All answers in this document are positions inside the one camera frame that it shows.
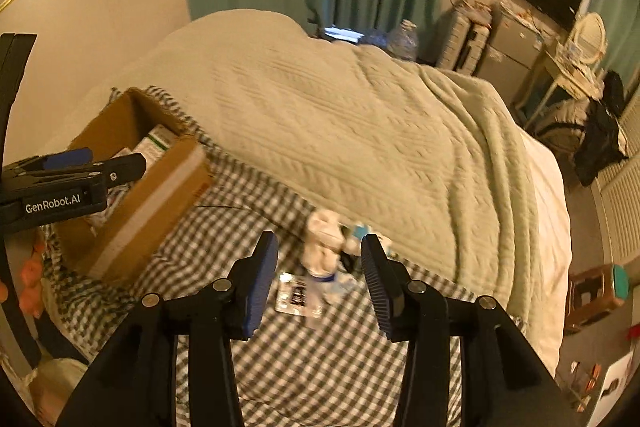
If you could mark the cream dressing table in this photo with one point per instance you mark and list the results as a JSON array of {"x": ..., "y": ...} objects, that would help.
[{"x": 560, "y": 72}]

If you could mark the cream knitted blanket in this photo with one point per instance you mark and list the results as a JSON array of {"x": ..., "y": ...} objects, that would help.
[{"x": 350, "y": 117}]

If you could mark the grey white bag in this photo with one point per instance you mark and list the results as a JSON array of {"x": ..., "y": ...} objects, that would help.
[{"x": 555, "y": 124}]

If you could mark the white slatted bench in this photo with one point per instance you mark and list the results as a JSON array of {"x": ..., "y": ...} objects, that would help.
[{"x": 622, "y": 207}]

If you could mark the white plastic bag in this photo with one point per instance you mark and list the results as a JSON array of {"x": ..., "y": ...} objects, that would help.
[{"x": 55, "y": 379}]

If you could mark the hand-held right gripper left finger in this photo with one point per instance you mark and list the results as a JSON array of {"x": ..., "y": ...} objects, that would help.
[{"x": 260, "y": 287}]

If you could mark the green medicine box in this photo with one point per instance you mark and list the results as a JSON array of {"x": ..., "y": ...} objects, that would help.
[{"x": 157, "y": 142}]

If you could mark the grey ribbed suitcase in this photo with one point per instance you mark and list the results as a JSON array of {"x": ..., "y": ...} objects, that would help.
[{"x": 460, "y": 42}]

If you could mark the clear water bottle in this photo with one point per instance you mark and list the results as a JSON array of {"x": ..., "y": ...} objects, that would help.
[{"x": 405, "y": 39}]

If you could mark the black clothes pile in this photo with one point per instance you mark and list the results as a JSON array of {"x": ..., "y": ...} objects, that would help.
[{"x": 600, "y": 132}]

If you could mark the oval white framed mirror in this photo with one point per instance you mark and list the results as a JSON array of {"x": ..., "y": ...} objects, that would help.
[{"x": 590, "y": 34}]

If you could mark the cardboard box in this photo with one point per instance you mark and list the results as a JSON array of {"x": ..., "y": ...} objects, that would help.
[{"x": 150, "y": 217}]

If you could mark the wooden stool teal seat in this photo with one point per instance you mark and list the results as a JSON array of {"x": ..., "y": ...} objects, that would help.
[{"x": 595, "y": 294}]

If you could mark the grey cabinet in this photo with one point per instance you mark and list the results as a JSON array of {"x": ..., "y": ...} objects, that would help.
[{"x": 510, "y": 47}]

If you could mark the small items on floor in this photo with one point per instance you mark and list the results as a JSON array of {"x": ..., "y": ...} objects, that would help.
[{"x": 580, "y": 382}]

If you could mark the white box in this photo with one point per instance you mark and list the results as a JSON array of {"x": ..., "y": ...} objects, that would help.
[{"x": 622, "y": 387}]

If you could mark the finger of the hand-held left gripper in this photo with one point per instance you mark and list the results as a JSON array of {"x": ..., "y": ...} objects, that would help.
[
  {"x": 122, "y": 168},
  {"x": 65, "y": 158}
]

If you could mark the grey checkered cloth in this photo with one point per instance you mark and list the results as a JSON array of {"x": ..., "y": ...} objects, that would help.
[{"x": 310, "y": 372}]

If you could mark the orange object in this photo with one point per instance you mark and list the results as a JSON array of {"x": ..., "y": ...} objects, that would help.
[{"x": 30, "y": 277}]

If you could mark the clear packet blue print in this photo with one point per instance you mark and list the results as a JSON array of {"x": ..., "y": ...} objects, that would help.
[{"x": 332, "y": 284}]

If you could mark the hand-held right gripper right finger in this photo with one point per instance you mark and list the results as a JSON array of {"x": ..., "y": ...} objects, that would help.
[{"x": 377, "y": 287}]

